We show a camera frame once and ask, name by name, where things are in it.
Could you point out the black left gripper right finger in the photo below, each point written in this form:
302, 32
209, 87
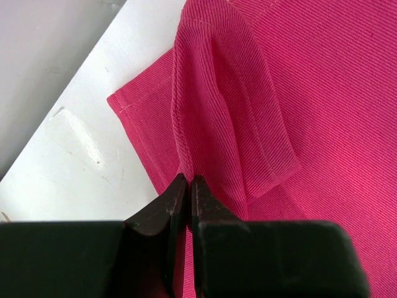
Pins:
219, 245

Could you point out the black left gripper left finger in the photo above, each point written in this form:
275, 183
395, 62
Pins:
155, 248

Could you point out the pink trousers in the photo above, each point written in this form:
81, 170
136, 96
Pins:
287, 108

